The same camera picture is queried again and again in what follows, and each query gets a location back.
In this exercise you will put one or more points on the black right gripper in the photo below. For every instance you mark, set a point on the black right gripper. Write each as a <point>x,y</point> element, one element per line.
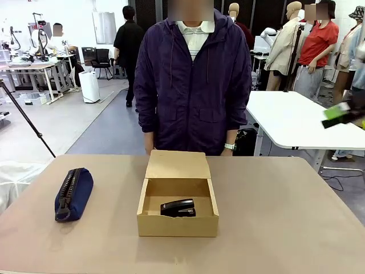
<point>358,109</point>

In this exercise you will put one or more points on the black stapler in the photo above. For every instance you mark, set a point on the black stapler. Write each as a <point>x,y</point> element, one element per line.
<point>178,207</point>

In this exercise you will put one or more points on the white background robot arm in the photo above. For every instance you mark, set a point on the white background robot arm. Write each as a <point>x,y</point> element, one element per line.
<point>268,33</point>

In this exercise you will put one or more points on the person right forearm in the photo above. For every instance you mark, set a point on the person right forearm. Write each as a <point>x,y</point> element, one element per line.
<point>149,137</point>

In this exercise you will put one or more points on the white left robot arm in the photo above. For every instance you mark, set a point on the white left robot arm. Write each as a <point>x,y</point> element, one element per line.
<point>17,182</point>

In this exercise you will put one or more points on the person left forearm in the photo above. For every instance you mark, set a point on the person left forearm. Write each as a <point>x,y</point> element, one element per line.
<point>231,136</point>

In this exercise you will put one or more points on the open brown cardboard box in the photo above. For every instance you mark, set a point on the open brown cardboard box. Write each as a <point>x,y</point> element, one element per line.
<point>176,225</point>

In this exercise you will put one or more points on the person left hand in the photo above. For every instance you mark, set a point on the person left hand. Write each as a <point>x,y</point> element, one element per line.
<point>227,152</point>

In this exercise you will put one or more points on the person right hand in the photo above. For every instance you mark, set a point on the person right hand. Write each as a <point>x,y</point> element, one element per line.
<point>149,148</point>

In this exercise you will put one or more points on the white table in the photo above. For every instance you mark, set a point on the white table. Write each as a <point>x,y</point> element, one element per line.
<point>285,120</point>

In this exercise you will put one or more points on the black light stand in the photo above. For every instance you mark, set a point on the black light stand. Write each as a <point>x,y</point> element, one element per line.
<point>295,57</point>

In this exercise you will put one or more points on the person in red shirt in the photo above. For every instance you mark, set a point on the person in red shirt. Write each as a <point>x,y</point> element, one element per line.
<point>318,42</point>

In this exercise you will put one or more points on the mannequin in beige coat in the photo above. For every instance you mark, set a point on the mannequin in beige coat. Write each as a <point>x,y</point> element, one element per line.
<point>283,48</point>

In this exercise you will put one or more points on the mannequin in dark red top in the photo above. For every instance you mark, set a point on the mannequin in dark red top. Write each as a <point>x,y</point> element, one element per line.
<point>245,31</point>

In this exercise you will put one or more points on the person in purple jacket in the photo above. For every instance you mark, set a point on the person in purple jacket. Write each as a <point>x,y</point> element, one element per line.
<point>192,85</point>

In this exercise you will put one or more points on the person in black clothes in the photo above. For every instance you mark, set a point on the person in black clothes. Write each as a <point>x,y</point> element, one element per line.
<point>127,42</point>

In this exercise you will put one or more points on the grey stool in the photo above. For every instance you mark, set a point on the grey stool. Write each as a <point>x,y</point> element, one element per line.
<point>118,72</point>

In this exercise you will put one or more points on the black office chair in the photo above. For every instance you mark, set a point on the black office chair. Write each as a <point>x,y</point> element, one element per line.
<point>102,61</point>

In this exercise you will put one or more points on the white air purifier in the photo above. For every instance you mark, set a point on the white air purifier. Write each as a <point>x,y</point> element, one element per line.
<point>89,87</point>

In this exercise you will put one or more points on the black cabinet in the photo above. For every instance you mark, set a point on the black cabinet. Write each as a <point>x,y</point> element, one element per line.
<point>89,55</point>

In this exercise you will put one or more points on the navy zipper pencil case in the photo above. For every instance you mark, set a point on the navy zipper pencil case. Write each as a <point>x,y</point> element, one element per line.
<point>74,194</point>

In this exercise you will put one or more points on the seated person in white shirt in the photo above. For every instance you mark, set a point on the seated person in white shirt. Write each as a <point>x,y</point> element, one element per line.
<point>58,40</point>

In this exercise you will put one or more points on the clear plastic bin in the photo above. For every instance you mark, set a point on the clear plastic bin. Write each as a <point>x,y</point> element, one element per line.
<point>35,99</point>

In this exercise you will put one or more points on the grey workbench desk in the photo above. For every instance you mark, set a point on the grey workbench desk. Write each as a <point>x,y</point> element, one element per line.
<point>28,67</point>

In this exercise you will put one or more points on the small white background robot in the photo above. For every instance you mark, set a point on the small white background robot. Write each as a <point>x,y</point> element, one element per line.
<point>14,42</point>

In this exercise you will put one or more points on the white wall panel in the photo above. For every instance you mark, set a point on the white wall panel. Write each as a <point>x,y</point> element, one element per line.
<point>104,28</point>

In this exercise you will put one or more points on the black camera tripod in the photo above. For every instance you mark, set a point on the black camera tripod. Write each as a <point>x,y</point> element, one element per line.
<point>25,117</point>

